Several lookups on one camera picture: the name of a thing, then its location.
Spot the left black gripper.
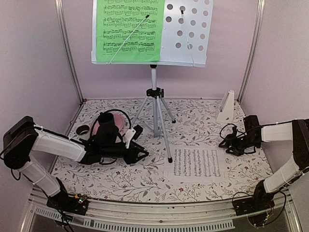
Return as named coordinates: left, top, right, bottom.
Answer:
left=101, top=142, right=150, bottom=165

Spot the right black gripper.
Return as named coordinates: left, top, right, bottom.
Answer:
left=219, top=133, right=260, bottom=156

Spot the white metronome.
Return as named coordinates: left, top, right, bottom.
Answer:
left=215, top=89, right=235, bottom=123

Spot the white sheet music page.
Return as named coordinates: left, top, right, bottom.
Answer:
left=163, top=145, right=227, bottom=183

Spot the white perforated music stand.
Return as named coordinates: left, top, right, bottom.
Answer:
left=90, top=0, right=215, bottom=163

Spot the green sheet music page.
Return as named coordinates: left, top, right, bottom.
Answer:
left=92, top=0, right=165, bottom=64

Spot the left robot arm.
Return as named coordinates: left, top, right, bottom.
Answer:
left=0, top=110, right=149, bottom=210

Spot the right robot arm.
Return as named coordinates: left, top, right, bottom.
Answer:
left=219, top=115, right=309, bottom=211

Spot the pink plate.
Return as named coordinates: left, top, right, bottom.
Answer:
left=92, top=113, right=125, bottom=135

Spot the floral table mat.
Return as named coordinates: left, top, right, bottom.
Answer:
left=52, top=99, right=272, bottom=203

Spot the dark blue mug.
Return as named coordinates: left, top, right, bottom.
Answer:
left=98, top=112, right=115, bottom=126

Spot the white paper cup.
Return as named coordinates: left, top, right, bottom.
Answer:
left=76, top=125, right=90, bottom=141

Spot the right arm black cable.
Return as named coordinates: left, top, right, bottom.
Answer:
left=219, top=123, right=256, bottom=155

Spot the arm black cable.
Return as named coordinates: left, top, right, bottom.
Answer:
left=90, top=108, right=133, bottom=143
left=219, top=123, right=256, bottom=155

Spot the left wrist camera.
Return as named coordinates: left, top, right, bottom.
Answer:
left=123, top=125, right=143, bottom=149

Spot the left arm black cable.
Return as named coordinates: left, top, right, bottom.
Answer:
left=90, top=108, right=133, bottom=143

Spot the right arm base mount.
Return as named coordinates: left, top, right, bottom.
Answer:
left=232, top=194, right=275, bottom=216

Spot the aluminium front rail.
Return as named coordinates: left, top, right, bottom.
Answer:
left=21, top=188, right=304, bottom=232

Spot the right aluminium frame post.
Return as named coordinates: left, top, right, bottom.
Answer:
left=237, top=0, right=266, bottom=104

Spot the aluminium frame post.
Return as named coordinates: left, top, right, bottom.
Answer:
left=55, top=0, right=84, bottom=104
left=237, top=0, right=266, bottom=104

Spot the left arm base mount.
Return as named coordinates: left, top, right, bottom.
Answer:
left=46, top=192, right=89, bottom=216

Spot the left aluminium frame post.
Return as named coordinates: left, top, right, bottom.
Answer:
left=55, top=0, right=84, bottom=104

